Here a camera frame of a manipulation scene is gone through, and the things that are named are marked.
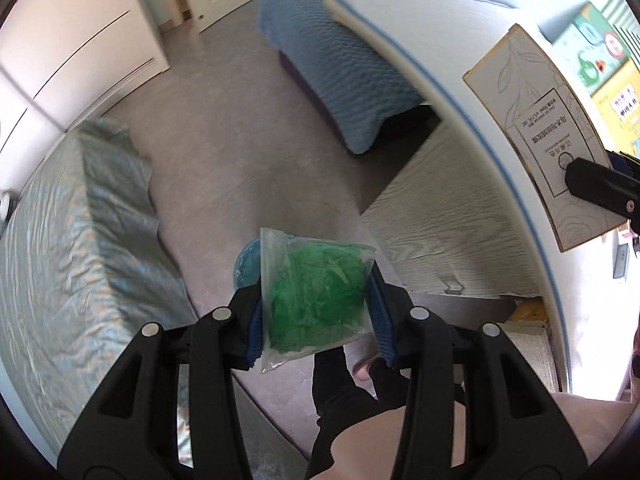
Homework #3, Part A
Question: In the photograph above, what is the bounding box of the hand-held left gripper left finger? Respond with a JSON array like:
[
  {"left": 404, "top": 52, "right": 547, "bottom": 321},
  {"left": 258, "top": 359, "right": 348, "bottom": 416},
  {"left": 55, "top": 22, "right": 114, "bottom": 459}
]
[{"left": 57, "top": 285, "right": 266, "bottom": 480}]

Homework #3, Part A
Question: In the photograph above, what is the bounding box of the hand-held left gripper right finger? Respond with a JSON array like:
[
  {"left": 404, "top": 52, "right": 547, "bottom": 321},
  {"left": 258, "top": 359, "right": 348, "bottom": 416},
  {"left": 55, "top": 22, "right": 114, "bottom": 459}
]
[{"left": 367, "top": 267, "right": 588, "bottom": 480}]

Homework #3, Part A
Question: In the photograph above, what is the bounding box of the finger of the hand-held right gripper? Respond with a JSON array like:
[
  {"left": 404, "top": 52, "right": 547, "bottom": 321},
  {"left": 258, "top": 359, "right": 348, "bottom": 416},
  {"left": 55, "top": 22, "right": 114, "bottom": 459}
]
[
  {"left": 565, "top": 157, "right": 640, "bottom": 218},
  {"left": 606, "top": 149, "right": 640, "bottom": 177}
]

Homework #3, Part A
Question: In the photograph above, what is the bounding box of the teal lined waste bin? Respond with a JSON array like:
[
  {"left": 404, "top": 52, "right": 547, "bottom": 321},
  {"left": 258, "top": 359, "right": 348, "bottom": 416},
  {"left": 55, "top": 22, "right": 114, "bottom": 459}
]
[{"left": 234, "top": 240, "right": 263, "bottom": 291}]

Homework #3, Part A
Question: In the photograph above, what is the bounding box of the clear bag with green filling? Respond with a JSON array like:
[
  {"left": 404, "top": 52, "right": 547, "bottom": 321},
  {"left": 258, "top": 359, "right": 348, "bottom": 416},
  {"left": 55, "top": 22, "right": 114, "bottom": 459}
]
[{"left": 257, "top": 227, "right": 377, "bottom": 375}]

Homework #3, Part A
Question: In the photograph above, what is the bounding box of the white leaf print carton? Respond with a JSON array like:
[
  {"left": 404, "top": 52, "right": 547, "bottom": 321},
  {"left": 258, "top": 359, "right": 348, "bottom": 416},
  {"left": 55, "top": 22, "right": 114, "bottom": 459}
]
[{"left": 462, "top": 23, "right": 633, "bottom": 253}]

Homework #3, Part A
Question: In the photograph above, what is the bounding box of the person's leg in black trousers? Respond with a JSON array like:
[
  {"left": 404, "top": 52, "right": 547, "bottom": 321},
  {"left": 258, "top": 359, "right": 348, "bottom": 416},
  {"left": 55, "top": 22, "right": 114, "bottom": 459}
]
[{"left": 310, "top": 345, "right": 471, "bottom": 480}]

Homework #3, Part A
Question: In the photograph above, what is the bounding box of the wood grain desk cabinet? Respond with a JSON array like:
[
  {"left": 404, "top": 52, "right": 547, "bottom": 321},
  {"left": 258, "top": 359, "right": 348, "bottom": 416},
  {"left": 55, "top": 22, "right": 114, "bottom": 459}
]
[{"left": 361, "top": 122, "right": 543, "bottom": 298}]

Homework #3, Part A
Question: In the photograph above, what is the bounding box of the wood grain drawer unit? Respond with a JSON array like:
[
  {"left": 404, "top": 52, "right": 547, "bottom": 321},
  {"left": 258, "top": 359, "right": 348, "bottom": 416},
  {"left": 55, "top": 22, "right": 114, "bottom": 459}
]
[{"left": 500, "top": 300, "right": 562, "bottom": 393}]

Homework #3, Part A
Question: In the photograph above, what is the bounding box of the bed with teal sheet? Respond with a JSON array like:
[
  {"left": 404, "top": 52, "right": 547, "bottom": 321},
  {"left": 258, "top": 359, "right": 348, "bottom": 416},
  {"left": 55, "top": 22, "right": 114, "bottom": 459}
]
[{"left": 0, "top": 120, "right": 311, "bottom": 480}]

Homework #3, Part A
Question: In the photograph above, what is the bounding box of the person's pink shirt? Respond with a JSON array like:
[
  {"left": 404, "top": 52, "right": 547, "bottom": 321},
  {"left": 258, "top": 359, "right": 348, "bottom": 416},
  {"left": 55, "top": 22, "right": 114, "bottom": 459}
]
[{"left": 320, "top": 391, "right": 638, "bottom": 480}]

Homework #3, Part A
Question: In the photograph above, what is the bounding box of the bed with blue quilted blanket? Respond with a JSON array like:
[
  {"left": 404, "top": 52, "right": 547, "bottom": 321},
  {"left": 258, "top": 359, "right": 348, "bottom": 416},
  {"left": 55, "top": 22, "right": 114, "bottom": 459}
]
[{"left": 256, "top": 0, "right": 441, "bottom": 156}]

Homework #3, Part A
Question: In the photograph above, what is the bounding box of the white wardrobe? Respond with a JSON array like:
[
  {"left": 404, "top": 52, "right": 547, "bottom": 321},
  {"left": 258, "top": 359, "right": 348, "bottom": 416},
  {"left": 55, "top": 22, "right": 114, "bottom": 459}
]
[{"left": 0, "top": 0, "right": 173, "bottom": 161}]

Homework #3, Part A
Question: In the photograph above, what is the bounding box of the yellow wall poster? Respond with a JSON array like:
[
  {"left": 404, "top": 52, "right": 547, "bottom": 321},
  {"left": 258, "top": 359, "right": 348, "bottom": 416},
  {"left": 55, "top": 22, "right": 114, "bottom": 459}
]
[{"left": 592, "top": 67, "right": 640, "bottom": 156}]

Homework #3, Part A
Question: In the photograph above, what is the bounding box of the green dinosaur wall poster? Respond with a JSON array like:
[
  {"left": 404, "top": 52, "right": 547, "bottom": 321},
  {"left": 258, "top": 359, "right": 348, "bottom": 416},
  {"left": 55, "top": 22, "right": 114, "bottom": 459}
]
[{"left": 552, "top": 2, "right": 631, "bottom": 96}]

